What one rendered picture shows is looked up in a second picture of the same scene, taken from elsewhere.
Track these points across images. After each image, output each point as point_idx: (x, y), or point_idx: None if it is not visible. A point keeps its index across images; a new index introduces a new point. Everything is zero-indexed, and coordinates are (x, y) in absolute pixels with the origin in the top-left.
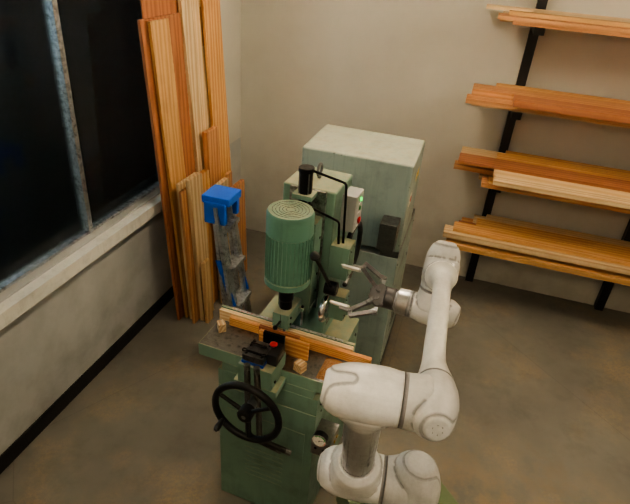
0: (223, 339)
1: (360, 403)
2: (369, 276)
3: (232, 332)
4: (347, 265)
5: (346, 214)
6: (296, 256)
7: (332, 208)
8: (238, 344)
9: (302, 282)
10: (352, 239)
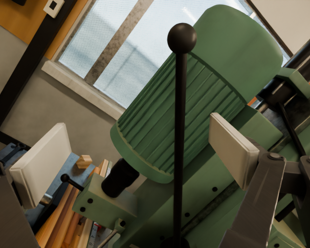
0: (65, 164)
1: None
2: (264, 203)
3: (78, 173)
4: (225, 120)
5: None
6: (172, 84)
7: None
8: (57, 175)
9: (140, 149)
10: (302, 243)
